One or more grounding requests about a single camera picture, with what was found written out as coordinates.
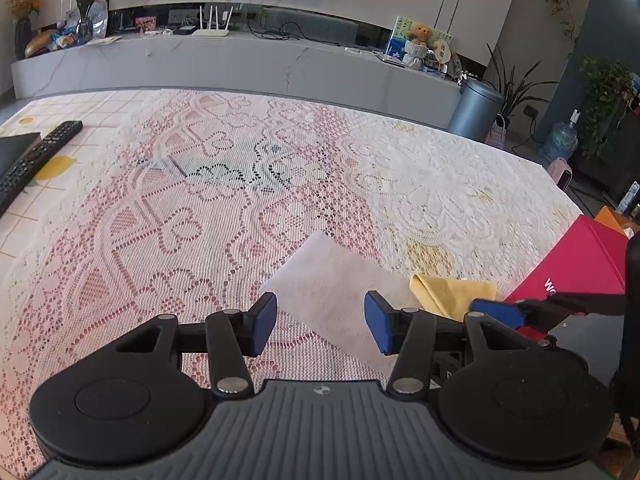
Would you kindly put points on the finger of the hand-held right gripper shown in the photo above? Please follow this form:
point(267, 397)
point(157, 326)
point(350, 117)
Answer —
point(495, 311)

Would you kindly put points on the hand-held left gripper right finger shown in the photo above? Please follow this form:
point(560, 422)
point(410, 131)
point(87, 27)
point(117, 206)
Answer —
point(378, 322)

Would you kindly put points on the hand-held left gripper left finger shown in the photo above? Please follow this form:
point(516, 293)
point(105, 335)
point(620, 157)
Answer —
point(262, 322)

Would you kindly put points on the yellow cloth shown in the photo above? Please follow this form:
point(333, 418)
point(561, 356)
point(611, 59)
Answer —
point(450, 292)

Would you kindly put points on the white thin cloth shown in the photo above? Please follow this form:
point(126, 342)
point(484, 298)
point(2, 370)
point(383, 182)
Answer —
point(325, 280)

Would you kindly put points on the pink cardboard box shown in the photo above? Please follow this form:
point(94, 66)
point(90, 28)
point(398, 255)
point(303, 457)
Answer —
point(580, 260)

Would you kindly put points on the orange cardboard box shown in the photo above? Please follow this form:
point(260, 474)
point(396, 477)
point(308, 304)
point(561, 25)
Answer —
point(612, 217)

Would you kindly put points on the dark cabinet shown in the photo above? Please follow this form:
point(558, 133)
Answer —
point(620, 160)

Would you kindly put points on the pink plastic object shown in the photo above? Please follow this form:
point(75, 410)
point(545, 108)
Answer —
point(561, 172)

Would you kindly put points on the blue water bottle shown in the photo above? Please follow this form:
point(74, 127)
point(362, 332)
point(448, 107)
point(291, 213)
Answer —
point(557, 142)

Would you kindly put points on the grey blue trash can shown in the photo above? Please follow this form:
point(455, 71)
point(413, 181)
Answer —
point(475, 110)

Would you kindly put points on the bushy green plant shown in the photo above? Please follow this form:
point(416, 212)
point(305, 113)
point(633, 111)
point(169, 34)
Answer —
point(605, 95)

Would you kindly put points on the long leaf potted plant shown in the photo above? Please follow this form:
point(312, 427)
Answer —
point(515, 95)

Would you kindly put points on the white checked lemon tablecloth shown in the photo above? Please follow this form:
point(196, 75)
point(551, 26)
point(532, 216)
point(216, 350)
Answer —
point(30, 225)

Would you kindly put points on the grey marble media bench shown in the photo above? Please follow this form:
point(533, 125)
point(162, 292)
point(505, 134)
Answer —
point(200, 65)

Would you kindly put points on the black remote control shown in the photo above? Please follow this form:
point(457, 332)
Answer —
point(45, 147)

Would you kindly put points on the blue green picture card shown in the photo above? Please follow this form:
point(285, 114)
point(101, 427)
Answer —
point(397, 40)

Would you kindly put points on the brown teddy bear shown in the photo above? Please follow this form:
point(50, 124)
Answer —
point(419, 34)

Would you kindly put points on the white wifi router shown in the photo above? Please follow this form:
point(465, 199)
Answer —
point(210, 32)

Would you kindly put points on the black tablet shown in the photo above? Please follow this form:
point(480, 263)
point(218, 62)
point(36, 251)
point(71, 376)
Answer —
point(15, 150)

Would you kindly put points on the pink card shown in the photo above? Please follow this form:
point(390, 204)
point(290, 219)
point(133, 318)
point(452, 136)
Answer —
point(146, 24)

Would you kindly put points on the sheet of paper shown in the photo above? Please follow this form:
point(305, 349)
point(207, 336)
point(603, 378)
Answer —
point(105, 40)

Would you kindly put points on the blue snack bag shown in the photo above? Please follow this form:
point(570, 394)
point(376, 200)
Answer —
point(65, 40)

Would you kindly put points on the glass vase with plant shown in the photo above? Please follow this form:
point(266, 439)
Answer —
point(84, 27)

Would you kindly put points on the brown gourd ornament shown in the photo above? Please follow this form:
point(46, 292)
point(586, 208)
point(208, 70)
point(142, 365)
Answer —
point(42, 42)

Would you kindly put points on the dark vase with dried flowers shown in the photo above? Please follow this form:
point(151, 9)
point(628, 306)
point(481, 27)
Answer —
point(22, 35)

